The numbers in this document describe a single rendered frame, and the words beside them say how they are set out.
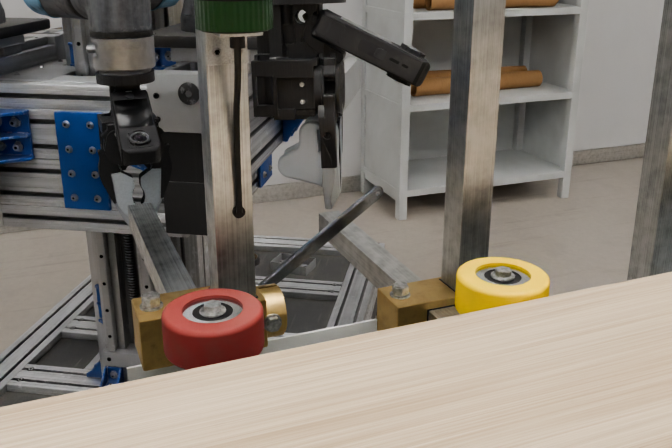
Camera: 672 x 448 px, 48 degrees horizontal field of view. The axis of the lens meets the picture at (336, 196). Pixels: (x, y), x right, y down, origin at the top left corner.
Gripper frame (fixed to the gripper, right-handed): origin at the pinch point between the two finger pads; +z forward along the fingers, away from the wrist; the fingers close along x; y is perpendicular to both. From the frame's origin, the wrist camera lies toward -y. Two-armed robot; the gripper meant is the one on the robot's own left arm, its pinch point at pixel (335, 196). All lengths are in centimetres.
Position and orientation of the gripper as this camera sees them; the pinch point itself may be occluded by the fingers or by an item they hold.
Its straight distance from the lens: 76.3
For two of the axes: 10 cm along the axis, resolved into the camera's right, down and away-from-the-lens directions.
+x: -0.9, 2.6, -9.6
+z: 0.3, 9.7, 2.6
